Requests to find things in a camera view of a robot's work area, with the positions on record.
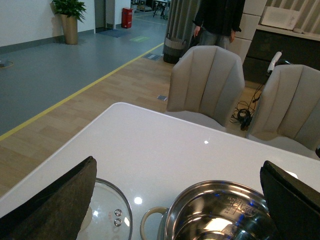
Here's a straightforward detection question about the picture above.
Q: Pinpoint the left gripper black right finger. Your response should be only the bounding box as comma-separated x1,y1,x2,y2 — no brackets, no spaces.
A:
259,160,320,240

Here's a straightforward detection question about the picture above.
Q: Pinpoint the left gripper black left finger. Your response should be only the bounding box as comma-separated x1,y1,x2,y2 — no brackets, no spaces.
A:
0,156,97,240

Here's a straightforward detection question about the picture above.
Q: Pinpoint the glass pot lid with knob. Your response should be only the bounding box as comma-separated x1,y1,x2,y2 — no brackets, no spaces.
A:
77,178,133,240

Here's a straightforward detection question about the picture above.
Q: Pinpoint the white electric cooking pot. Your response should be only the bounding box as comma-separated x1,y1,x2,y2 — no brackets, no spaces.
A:
140,180,281,240

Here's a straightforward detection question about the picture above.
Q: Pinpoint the beige chair, right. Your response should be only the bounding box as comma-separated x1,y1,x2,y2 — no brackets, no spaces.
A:
246,64,320,160

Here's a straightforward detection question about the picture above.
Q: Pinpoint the beige chair,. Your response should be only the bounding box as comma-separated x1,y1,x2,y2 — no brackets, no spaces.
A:
165,45,245,132
246,64,320,160

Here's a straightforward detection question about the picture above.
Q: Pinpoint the beige chair, left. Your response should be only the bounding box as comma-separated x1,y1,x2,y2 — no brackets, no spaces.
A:
165,45,245,132

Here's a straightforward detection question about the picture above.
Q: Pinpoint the floor outlet cover plate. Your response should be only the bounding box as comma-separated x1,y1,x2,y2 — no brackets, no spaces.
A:
157,95,168,101

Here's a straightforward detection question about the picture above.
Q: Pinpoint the metal floor stand base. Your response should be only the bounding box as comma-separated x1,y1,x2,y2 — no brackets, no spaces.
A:
0,58,14,69

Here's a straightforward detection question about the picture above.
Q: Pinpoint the dark kitchen counter cabinet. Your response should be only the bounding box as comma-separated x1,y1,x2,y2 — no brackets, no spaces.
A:
243,29,320,84

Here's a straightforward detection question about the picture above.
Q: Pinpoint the white microwave oven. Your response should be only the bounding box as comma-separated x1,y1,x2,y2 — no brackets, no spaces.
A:
260,6,300,30

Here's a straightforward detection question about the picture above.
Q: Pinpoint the woven laundry basket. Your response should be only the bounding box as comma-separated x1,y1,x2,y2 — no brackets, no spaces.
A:
163,33,187,64

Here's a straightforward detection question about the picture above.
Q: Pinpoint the person in dark clothes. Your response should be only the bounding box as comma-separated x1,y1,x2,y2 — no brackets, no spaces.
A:
193,0,245,50

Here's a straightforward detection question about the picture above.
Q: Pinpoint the potted green plant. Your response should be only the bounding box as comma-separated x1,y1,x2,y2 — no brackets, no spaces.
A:
51,0,86,45

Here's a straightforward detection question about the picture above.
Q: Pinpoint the red fire extinguisher box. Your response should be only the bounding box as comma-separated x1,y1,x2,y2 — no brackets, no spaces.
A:
121,7,133,29

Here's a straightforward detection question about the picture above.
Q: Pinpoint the black cable bundle on floor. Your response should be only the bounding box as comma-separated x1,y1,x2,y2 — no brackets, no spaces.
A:
229,74,270,131

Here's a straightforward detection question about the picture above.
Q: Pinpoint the white handled device behind chairs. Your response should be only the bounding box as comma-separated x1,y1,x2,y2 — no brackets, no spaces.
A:
267,50,293,76

